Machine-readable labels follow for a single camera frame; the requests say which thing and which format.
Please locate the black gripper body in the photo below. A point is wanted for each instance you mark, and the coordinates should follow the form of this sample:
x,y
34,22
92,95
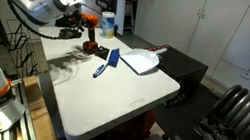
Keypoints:
x,y
70,21

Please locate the white wipes container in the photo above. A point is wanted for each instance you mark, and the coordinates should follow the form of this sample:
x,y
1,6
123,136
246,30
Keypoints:
x,y
107,25

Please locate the black exercise machine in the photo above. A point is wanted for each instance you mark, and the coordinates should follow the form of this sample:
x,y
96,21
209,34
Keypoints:
x,y
108,4

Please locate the small black flat pad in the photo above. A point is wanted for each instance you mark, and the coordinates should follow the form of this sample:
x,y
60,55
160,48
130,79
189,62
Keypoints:
x,y
102,52

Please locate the blue hand brush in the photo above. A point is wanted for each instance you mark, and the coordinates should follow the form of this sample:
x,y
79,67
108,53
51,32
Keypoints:
x,y
113,57

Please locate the white dustpan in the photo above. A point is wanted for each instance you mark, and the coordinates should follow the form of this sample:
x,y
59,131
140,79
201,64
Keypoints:
x,y
140,60

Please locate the wooden base board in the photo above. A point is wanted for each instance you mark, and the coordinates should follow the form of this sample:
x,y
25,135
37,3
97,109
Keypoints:
x,y
37,113

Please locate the black plyo box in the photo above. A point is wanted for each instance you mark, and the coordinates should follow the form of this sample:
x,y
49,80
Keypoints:
x,y
182,69

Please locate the red box under table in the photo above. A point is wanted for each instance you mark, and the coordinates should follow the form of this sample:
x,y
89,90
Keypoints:
x,y
148,124

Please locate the grey sneaker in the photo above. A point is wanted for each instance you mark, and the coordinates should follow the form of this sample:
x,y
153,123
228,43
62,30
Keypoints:
x,y
215,125
208,138

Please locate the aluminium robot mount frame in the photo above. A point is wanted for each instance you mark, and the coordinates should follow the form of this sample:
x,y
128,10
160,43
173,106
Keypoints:
x,y
26,128

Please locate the white wall cabinets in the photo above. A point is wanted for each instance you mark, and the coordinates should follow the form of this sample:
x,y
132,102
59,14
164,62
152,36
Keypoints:
x,y
239,30

